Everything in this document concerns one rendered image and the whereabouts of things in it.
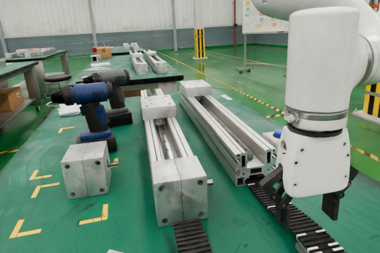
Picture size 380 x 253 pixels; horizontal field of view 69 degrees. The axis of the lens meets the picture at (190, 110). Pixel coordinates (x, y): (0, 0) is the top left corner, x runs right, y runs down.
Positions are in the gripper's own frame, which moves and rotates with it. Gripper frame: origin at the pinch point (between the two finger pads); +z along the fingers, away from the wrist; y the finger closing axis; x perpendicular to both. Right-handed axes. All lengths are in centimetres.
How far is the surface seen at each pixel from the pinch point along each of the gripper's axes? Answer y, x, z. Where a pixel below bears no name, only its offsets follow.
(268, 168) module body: 3.1, 19.6, 2.5
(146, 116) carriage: -23, 51, -4
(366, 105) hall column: 241, 239, 70
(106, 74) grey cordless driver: -36, 74, -15
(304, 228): -0.4, -0.4, 2.6
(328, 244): 0.9, -4.4, 2.4
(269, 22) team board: 264, 542, -33
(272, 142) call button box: 9.0, 29.0, 0.4
